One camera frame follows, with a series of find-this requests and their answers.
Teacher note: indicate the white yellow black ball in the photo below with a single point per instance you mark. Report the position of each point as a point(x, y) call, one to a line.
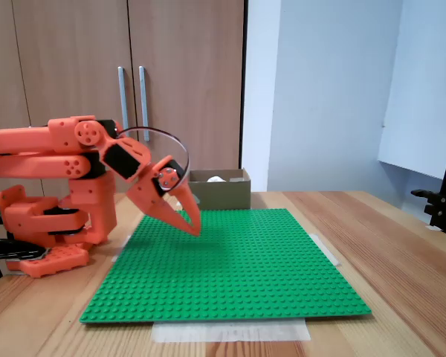
point(215, 179)

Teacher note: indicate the brown cardboard box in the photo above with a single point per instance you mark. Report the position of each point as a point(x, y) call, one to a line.
point(226, 195)

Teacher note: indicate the narrow translucent tape strip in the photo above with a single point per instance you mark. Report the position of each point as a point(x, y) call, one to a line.
point(120, 249)
point(325, 249)

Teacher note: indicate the green studded baseplate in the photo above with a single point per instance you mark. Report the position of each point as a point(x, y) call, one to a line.
point(226, 279)

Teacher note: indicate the wide translucent tape strip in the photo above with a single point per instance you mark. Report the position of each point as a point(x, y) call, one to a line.
point(230, 331)

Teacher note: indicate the black table clamp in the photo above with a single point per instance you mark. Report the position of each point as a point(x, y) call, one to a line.
point(11, 249)

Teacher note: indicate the brown wooden cabinet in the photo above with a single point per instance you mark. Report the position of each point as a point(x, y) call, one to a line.
point(78, 22)

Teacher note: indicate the black camera stand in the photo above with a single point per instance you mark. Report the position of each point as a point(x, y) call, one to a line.
point(438, 212)

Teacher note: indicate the white wall panel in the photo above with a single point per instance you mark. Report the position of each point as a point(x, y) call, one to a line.
point(423, 111)

